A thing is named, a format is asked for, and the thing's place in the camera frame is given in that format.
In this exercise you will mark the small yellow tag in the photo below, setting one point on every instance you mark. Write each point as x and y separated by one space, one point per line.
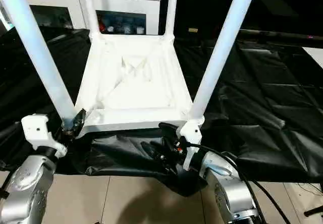
193 30

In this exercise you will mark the white cabinet with glass doors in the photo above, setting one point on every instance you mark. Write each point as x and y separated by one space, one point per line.
126 2

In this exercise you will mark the red bottle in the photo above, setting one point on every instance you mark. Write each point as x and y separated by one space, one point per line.
102 27

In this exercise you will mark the black stand foot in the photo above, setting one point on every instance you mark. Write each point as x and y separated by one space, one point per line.
314 211

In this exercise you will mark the white plastic table top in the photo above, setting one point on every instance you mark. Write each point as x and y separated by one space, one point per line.
131 82

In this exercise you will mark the black plastic mat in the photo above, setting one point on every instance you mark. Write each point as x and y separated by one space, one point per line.
262 93

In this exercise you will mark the black bar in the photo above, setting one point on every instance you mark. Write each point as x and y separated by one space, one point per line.
282 35

